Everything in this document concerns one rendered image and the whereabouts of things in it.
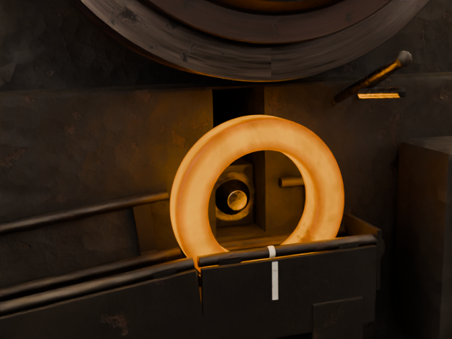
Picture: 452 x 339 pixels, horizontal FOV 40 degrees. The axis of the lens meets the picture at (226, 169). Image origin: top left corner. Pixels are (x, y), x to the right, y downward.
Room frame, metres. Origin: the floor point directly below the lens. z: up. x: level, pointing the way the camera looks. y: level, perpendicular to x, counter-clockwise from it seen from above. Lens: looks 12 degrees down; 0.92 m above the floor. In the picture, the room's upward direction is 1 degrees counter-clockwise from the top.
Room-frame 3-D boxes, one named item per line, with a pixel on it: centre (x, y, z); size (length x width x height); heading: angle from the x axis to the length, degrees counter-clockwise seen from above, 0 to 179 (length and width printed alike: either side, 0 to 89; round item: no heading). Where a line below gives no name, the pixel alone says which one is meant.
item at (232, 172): (0.85, 0.04, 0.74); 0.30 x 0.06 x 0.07; 17
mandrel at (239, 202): (0.77, 0.01, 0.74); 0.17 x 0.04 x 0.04; 17
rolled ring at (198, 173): (0.62, -0.03, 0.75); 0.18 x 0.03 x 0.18; 108
